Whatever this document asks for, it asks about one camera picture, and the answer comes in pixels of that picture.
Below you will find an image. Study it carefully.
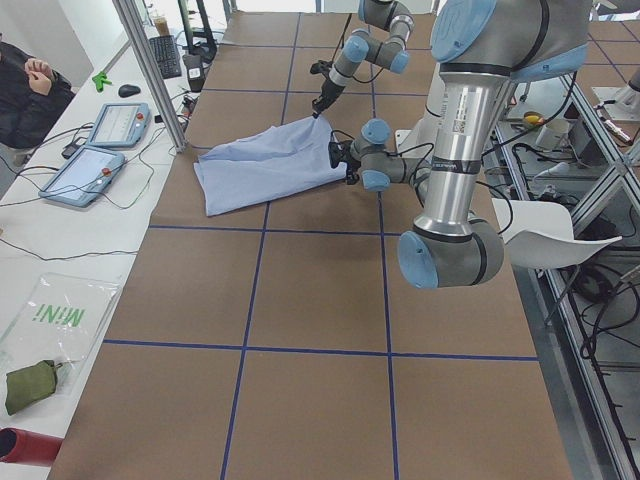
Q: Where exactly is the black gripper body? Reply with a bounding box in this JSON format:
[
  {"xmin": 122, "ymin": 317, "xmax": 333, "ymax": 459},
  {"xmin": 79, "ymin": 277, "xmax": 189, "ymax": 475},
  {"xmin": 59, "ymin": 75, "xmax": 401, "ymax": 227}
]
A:
[
  {"xmin": 316, "ymin": 79, "xmax": 344, "ymax": 108},
  {"xmin": 333, "ymin": 141, "xmax": 361, "ymax": 185}
]

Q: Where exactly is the light blue striped shirt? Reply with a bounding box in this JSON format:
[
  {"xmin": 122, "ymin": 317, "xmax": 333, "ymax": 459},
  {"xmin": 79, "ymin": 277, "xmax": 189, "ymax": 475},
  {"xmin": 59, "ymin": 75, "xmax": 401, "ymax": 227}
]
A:
[{"xmin": 194, "ymin": 116, "xmax": 346, "ymax": 217}]

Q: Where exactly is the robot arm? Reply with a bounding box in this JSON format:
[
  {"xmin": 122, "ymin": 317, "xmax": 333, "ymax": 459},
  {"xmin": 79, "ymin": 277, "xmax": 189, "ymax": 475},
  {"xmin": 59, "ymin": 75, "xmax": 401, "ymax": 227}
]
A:
[
  {"xmin": 310, "ymin": 0, "xmax": 414, "ymax": 118},
  {"xmin": 330, "ymin": 1, "xmax": 591, "ymax": 289}
]

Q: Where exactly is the black box with label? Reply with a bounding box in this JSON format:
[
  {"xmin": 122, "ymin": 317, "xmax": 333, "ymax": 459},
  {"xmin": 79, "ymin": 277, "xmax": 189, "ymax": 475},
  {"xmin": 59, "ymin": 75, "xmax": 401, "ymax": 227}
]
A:
[{"xmin": 183, "ymin": 54, "xmax": 206, "ymax": 93}]

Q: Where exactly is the black keyboard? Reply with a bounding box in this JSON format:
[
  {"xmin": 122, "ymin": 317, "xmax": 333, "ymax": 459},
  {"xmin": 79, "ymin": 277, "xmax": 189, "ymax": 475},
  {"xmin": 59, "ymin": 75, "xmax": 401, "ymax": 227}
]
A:
[{"xmin": 148, "ymin": 35, "xmax": 182, "ymax": 79}]

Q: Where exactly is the iced coffee cup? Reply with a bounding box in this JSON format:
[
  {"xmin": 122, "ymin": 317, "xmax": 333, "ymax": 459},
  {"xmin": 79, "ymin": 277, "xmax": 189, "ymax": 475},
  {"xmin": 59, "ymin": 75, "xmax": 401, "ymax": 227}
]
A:
[{"xmin": 151, "ymin": 14, "xmax": 170, "ymax": 36}]

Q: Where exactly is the black computer mouse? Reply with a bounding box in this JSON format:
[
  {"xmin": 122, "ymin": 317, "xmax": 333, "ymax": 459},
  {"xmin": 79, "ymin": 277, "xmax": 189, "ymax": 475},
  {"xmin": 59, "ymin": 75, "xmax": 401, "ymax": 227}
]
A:
[{"xmin": 118, "ymin": 84, "xmax": 141, "ymax": 98}]

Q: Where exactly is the upper teach pendant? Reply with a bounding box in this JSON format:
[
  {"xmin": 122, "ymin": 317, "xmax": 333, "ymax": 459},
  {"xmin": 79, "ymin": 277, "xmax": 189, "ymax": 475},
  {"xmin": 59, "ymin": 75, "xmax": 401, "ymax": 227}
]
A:
[{"xmin": 86, "ymin": 103, "xmax": 150, "ymax": 149}]

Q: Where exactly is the teach pendant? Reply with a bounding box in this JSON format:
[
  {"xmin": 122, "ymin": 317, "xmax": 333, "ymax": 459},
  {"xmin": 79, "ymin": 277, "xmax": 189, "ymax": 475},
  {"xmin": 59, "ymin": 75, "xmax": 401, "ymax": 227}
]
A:
[
  {"xmin": 38, "ymin": 146, "xmax": 125, "ymax": 208},
  {"xmin": 86, "ymin": 103, "xmax": 150, "ymax": 149}
]

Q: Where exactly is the green plastic clip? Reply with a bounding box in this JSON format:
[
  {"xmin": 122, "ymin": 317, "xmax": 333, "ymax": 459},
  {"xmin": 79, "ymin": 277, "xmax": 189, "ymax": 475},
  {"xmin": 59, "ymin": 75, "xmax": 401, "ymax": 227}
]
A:
[{"xmin": 92, "ymin": 71, "xmax": 112, "ymax": 93}]

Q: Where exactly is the lower teach pendant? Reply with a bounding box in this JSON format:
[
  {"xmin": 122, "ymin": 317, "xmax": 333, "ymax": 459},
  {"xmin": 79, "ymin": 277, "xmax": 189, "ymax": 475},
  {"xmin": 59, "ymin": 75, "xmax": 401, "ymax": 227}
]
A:
[{"xmin": 38, "ymin": 146, "xmax": 125, "ymax": 208}]

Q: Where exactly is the person in black jacket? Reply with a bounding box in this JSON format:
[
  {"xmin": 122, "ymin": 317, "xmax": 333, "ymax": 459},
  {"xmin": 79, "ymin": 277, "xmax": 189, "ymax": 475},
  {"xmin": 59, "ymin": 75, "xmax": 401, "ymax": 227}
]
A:
[{"xmin": 1, "ymin": 41, "xmax": 75, "ymax": 149}]

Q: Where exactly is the plastic bag MINI print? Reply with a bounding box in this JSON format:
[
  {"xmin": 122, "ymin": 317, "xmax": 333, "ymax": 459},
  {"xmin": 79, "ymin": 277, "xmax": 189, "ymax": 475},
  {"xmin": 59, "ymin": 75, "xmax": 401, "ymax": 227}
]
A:
[{"xmin": 1, "ymin": 272, "xmax": 121, "ymax": 395}]

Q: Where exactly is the green cloth pouch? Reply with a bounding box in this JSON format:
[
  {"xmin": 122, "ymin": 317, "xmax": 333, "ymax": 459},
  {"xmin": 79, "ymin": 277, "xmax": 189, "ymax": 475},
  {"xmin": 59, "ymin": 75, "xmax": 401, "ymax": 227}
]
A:
[{"xmin": 5, "ymin": 360, "xmax": 60, "ymax": 416}]

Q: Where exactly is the red cylinder bottle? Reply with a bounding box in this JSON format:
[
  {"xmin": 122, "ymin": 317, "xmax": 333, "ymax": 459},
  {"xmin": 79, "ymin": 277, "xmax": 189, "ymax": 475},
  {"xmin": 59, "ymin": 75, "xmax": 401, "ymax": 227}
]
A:
[{"xmin": 1, "ymin": 428, "xmax": 63, "ymax": 467}]

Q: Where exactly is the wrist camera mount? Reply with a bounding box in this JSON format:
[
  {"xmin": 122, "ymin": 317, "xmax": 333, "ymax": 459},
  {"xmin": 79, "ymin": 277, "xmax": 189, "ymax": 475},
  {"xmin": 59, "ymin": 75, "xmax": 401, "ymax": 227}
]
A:
[
  {"xmin": 328, "ymin": 140, "xmax": 351, "ymax": 169},
  {"xmin": 309, "ymin": 60, "xmax": 333, "ymax": 76}
]

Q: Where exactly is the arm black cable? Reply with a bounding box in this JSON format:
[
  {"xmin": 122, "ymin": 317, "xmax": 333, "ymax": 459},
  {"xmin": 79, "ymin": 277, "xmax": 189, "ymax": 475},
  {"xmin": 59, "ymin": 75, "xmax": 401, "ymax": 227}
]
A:
[
  {"xmin": 333, "ymin": 13, "xmax": 381, "ymax": 84},
  {"xmin": 329, "ymin": 129, "xmax": 516, "ymax": 236}
]

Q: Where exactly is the aluminium frame post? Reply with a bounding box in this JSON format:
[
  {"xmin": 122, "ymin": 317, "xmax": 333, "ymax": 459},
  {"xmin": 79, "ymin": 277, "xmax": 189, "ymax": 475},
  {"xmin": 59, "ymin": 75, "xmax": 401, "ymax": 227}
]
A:
[{"xmin": 112, "ymin": 0, "xmax": 187, "ymax": 153}]

